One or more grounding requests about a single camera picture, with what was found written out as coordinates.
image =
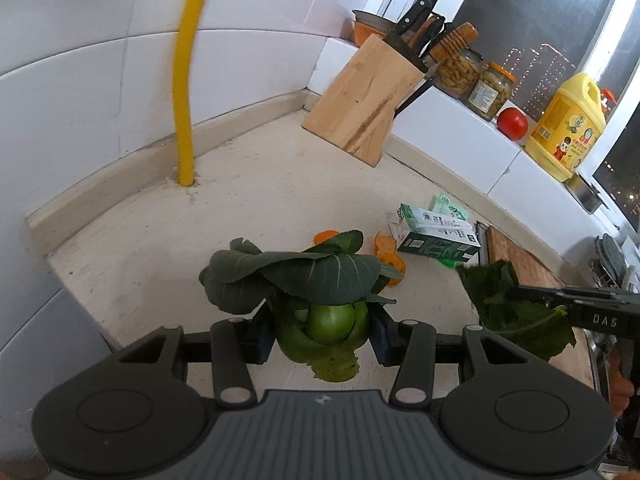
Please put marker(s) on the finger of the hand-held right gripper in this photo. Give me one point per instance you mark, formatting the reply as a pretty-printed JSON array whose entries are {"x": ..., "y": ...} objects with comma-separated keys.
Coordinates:
[{"x": 535, "y": 293}]

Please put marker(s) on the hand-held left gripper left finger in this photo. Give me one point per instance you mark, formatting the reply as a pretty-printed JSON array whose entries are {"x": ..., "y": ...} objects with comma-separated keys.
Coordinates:
[{"x": 262, "y": 335}]

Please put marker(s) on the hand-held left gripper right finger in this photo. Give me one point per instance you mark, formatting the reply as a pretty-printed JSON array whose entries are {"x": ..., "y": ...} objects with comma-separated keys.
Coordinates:
[{"x": 378, "y": 337}]

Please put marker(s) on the green vegetable leaf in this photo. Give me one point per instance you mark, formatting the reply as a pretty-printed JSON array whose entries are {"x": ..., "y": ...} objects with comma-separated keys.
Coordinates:
[{"x": 500, "y": 300}]

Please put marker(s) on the bok choy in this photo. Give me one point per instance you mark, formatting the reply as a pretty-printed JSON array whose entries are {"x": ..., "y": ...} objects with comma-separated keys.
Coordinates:
[{"x": 320, "y": 280}]

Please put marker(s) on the green and white milk carton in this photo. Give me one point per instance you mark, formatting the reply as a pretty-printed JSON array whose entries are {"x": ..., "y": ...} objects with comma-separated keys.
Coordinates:
[{"x": 435, "y": 245}]

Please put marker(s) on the green snack wrapper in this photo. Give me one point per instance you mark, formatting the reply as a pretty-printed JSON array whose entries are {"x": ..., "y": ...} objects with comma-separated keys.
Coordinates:
[{"x": 452, "y": 205}]

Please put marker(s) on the person's right hand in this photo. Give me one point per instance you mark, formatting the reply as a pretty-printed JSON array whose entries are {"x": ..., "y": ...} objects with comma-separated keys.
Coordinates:
[{"x": 622, "y": 392}]

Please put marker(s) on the wooden cutting board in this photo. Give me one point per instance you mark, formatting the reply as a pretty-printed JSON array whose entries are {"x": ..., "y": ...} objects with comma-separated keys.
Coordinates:
[{"x": 520, "y": 255}]

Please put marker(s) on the grey dish rack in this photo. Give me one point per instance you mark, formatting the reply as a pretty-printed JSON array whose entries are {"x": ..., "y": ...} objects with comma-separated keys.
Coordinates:
[{"x": 612, "y": 260}]

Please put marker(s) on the small steel pot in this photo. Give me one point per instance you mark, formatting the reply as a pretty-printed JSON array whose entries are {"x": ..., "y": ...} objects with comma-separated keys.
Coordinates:
[{"x": 587, "y": 195}]

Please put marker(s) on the small orange fruit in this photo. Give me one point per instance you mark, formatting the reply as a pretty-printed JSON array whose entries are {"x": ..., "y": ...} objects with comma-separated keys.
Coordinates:
[{"x": 326, "y": 236}]

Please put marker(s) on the yellow oil bottle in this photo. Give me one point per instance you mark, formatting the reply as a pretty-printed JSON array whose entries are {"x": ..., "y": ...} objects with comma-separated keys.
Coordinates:
[{"x": 565, "y": 130}]

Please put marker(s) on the red tomato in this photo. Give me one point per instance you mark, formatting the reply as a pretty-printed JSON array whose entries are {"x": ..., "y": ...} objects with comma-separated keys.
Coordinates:
[{"x": 512, "y": 124}]

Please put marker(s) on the orange lidded pickle jar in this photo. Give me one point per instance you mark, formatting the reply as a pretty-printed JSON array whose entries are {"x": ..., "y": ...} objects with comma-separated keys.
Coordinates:
[{"x": 490, "y": 95}]

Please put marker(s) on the orange capped bottle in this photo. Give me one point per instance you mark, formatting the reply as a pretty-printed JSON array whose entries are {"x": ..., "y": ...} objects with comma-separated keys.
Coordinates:
[{"x": 607, "y": 100}]

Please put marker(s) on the glass jar of pale pickles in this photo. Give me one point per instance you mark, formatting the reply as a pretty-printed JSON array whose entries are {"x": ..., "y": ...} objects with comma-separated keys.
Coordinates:
[{"x": 460, "y": 72}]

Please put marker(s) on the wooden knife block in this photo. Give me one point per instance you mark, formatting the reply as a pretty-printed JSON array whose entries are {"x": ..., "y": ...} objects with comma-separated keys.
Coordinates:
[{"x": 360, "y": 100}]

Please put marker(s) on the yellow pipe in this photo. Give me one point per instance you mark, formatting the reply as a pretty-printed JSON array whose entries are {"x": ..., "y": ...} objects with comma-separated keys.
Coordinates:
[{"x": 184, "y": 110}]

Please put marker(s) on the window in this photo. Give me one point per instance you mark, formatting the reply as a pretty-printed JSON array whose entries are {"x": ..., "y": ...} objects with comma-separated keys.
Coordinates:
[{"x": 525, "y": 10}]

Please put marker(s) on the orange bowl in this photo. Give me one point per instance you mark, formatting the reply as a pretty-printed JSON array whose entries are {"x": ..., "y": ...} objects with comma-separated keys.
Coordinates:
[{"x": 367, "y": 35}]

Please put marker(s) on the black riveted knife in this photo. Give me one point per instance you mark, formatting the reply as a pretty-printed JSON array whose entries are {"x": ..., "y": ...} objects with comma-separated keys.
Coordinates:
[{"x": 412, "y": 15}]

